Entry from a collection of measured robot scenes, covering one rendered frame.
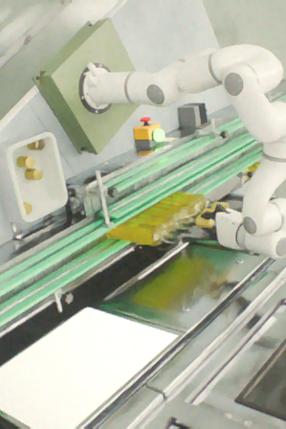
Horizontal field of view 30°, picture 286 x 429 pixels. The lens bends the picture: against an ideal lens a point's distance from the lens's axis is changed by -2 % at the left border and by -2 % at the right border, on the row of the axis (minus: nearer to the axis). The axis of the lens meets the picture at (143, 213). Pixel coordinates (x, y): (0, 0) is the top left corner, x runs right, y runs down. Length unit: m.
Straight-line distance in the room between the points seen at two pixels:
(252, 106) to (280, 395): 0.62
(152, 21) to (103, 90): 0.53
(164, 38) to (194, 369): 1.28
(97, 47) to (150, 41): 0.39
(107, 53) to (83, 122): 0.23
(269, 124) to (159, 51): 0.94
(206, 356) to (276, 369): 0.16
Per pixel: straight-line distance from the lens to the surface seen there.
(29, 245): 1.51
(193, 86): 1.39
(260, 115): 1.20
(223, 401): 1.19
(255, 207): 1.30
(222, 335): 1.31
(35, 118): 1.63
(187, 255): 1.70
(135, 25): 1.97
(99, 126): 1.68
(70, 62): 1.60
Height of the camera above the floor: 2.02
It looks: 39 degrees down
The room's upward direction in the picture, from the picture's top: 98 degrees clockwise
